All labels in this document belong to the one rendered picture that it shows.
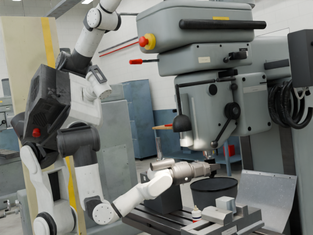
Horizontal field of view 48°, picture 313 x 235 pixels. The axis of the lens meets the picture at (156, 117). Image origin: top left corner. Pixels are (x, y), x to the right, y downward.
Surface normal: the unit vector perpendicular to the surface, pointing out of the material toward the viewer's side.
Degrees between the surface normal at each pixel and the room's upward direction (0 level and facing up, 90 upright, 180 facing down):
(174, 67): 90
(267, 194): 63
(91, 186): 84
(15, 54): 90
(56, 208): 94
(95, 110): 57
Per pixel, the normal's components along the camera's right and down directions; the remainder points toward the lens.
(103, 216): 0.21, -0.08
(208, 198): -0.37, 0.17
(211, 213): -0.62, -0.66
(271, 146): -0.81, 0.14
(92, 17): -0.69, 0.06
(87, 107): 0.60, -0.60
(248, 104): 0.58, -0.03
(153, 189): 0.36, 0.15
